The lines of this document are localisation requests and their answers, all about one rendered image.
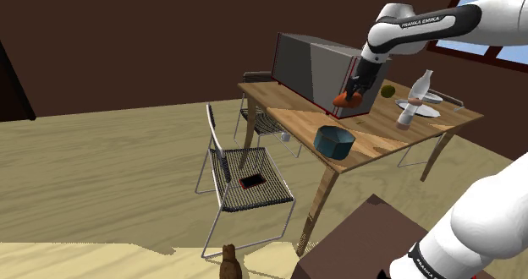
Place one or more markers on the orange rounded object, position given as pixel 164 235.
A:
pixel 345 100

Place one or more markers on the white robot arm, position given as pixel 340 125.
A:
pixel 486 224

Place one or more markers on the blue octagonal bowl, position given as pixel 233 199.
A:
pixel 332 143

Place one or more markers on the white plate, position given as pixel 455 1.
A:
pixel 427 111

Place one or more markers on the window with dark red frame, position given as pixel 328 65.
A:
pixel 486 51

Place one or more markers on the grey box with red edges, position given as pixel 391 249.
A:
pixel 317 72

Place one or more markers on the small white bowl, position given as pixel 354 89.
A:
pixel 432 97

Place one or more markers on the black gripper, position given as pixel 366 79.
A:
pixel 364 74

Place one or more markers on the brown animal figure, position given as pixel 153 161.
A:
pixel 229 265

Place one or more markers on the black phone with red edge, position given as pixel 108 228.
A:
pixel 252 181

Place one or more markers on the olive green round fruit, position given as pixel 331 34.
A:
pixel 387 91

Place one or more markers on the small white cup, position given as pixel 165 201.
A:
pixel 285 136

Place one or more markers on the clear glass bottle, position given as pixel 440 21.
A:
pixel 414 99

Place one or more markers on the brown robot stand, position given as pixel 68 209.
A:
pixel 363 245

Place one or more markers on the wooden table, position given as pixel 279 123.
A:
pixel 305 121

